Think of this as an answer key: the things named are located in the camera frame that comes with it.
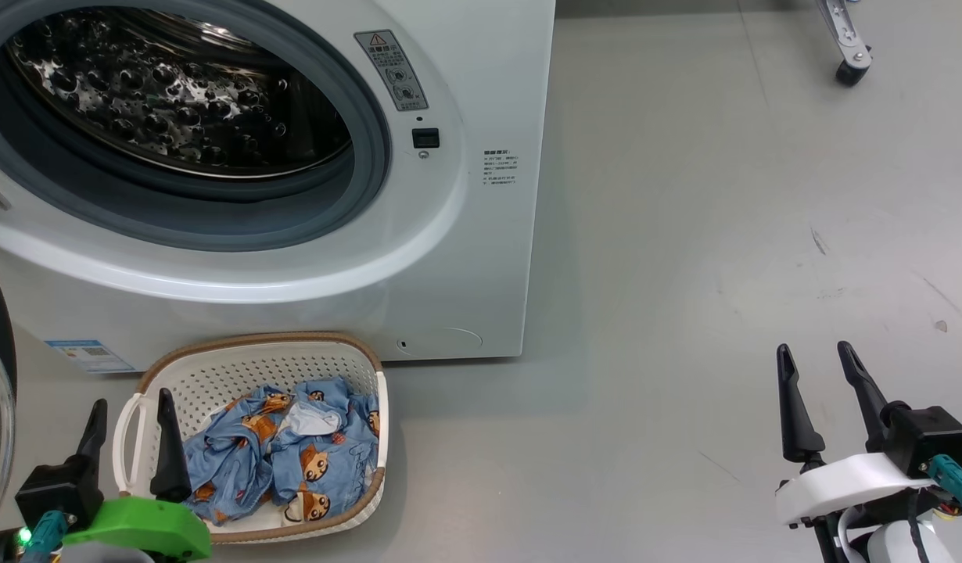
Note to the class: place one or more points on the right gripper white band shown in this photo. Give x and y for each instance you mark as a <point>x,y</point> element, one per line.
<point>848,485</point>

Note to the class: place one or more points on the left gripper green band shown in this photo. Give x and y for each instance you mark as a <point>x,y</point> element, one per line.
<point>148,528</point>

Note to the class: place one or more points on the blue cartoon print garment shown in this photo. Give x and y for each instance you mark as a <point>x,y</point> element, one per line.
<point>231,461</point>
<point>336,461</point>

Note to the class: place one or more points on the white basket with brown rim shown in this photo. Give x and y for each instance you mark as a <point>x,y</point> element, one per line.
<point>215,367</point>

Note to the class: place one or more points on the white front-load washing machine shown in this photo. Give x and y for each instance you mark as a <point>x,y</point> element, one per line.
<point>465,250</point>

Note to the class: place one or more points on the blue energy label sticker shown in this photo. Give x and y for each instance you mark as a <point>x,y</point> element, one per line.
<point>90,356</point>

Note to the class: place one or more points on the metal caster wheel leg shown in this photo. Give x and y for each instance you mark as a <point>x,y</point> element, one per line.
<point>845,35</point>

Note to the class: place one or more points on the grey warning sticker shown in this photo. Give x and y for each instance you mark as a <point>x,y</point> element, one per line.
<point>393,70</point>

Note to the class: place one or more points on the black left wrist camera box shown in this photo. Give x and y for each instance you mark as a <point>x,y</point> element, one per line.
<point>59,489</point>

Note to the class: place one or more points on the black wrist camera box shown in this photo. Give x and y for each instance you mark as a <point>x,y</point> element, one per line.
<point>927,438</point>
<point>59,489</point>

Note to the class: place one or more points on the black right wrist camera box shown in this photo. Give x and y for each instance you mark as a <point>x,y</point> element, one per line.
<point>927,438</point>

